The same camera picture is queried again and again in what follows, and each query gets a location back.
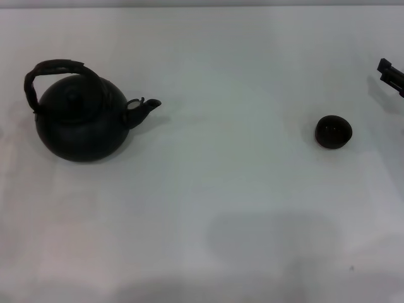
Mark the small dark teacup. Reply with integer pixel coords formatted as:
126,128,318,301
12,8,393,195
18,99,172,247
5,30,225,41
314,114,354,150

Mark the black round teapot with handle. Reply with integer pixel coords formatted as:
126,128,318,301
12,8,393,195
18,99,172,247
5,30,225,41
24,58,162,163

